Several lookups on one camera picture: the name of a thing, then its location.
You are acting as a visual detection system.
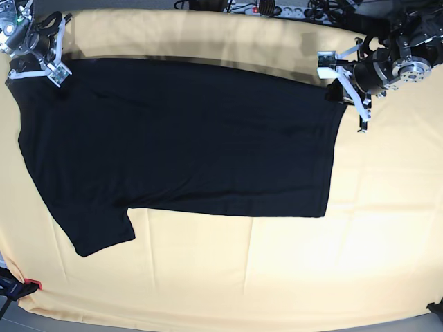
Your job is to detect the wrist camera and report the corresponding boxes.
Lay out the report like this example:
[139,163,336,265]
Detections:
[317,51,338,80]
[47,63,72,87]

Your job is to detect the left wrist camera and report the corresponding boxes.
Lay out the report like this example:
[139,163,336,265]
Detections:
[317,51,338,80]

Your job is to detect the black graphic T-shirt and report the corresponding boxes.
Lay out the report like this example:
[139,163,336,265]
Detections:
[7,59,346,257]

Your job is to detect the yellow table cloth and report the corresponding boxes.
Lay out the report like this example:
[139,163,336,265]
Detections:
[0,9,443,326]

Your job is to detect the black corner clamp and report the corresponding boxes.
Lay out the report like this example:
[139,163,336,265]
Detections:
[426,299,443,320]

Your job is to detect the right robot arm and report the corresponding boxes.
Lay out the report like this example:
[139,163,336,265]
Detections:
[1,1,371,131]

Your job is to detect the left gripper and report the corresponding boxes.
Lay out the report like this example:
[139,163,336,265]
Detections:
[325,48,393,133]

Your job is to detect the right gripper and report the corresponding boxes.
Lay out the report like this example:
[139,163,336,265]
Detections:
[8,12,64,80]

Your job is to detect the white power strip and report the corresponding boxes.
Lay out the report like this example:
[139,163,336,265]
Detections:
[223,1,329,21]

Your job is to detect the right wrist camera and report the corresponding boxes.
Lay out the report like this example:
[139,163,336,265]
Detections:
[47,63,72,87]

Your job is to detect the red black table clamp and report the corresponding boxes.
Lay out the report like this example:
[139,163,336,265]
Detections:
[1,268,42,301]

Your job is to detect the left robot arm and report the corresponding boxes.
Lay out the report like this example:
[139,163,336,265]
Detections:
[318,1,442,111]

